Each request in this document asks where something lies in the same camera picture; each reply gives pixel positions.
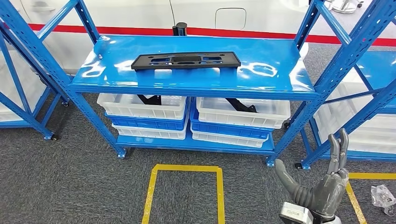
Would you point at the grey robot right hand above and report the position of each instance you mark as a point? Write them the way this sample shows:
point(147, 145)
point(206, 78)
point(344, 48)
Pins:
point(328, 198)

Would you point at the black bracket part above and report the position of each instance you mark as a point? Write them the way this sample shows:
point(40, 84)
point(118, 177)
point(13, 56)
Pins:
point(239, 106)
point(151, 99)

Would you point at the black cylinder post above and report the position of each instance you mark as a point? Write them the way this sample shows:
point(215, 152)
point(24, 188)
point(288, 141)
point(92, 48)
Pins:
point(181, 29)

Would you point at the blue steel shelf rack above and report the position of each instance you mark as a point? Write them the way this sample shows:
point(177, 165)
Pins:
point(185, 78)
point(40, 128)
point(377, 66)

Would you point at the blue plastic bin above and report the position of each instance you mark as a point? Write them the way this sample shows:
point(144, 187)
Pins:
point(148, 123)
point(229, 131)

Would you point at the clear plastic bag of parts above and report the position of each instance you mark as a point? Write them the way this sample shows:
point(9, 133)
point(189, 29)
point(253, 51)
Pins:
point(382, 198)

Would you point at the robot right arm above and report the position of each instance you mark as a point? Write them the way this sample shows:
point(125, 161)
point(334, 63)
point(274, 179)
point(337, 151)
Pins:
point(332, 221)

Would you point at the long black plastic panel part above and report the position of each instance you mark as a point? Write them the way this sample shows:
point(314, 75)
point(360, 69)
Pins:
point(232, 62)

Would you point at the white car with red stripe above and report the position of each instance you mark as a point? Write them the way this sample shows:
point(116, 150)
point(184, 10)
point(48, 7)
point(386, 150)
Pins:
point(123, 12)

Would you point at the white round stand base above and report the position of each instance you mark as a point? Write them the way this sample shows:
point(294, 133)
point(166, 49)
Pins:
point(343, 6)

